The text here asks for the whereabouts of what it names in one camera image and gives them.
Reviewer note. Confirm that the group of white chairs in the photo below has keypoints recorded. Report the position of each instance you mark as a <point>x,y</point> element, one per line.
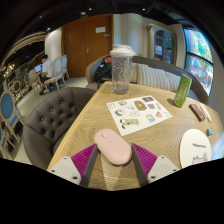
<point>57,68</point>

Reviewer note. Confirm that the grey tufted armchair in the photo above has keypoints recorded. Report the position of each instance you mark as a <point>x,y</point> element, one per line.
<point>50,120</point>

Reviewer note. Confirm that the striped cushion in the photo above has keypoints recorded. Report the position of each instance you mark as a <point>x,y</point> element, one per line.
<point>151,76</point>
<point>134,73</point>
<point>172,81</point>

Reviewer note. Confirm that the small white tube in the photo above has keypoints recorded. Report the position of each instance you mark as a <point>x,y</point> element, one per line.
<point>205,112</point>

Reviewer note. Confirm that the grey curved sofa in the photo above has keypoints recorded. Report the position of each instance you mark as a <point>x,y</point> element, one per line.
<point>173,68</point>

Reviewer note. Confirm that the black backpack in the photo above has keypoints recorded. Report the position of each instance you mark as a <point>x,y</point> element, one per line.
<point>103,71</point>

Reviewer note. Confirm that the person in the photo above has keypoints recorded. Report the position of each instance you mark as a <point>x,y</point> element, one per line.
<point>46,68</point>

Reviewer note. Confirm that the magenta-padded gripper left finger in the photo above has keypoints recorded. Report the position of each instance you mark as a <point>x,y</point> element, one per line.
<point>63,168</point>

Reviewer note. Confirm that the pink computer mouse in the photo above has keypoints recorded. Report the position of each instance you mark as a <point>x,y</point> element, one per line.
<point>112,147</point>

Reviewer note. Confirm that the small blue eraser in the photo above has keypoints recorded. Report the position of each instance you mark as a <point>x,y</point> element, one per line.
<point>209,132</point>

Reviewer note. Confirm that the brown wooden door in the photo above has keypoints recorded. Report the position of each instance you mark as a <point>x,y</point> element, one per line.
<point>78,50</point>

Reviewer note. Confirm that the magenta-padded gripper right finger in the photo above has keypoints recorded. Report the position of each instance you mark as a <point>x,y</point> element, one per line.
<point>161,166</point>

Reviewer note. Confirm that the glass-door cabinet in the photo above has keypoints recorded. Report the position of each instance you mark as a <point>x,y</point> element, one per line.
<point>162,43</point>

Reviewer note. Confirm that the white round mouse pad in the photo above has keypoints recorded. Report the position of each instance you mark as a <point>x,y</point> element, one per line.
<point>195,146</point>

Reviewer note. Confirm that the white sticker sheet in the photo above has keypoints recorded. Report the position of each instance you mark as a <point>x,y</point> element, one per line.
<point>140,115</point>

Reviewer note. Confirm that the clear plastic shaker bottle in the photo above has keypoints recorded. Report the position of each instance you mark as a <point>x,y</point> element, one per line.
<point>120,71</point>

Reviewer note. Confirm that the black-framed window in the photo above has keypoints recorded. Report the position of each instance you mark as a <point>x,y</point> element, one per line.
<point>200,60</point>

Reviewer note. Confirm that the group of blue-backed chairs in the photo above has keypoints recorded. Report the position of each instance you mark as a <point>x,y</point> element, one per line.
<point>7,106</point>

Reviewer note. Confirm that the open laptop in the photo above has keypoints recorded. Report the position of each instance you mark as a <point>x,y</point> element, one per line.
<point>38,68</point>

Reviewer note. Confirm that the white door sign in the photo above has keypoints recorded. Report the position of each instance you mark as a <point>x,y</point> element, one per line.
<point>100,29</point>

